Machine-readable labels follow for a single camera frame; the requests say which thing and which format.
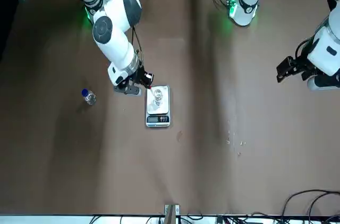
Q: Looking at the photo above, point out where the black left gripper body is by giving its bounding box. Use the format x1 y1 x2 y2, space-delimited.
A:
291 54 318 76

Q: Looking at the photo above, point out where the clear glass bottle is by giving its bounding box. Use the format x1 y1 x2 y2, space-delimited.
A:
151 88 166 110

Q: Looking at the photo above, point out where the silver electronic balance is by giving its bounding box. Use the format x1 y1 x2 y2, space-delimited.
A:
145 83 171 128

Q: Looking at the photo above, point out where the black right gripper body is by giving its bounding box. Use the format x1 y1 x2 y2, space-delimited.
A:
130 64 148 86

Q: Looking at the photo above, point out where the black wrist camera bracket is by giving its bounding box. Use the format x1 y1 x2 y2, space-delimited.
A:
113 82 142 97

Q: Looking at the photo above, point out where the clear dropper bottle blue cap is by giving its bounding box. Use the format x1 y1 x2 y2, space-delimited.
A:
81 88 97 106

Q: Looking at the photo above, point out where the aluminium post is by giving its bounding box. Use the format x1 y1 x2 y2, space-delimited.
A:
164 204 180 224

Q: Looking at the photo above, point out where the black right arm wrist cable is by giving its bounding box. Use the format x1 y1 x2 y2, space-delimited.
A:
131 25 145 68

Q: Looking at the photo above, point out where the black left arm wrist cable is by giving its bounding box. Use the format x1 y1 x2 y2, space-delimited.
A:
294 37 321 62

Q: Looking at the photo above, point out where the black arm wrist cable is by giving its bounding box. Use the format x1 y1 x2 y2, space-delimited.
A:
294 37 321 62
131 25 145 68

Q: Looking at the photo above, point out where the black curved cable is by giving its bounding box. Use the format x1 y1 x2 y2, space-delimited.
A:
280 188 340 224

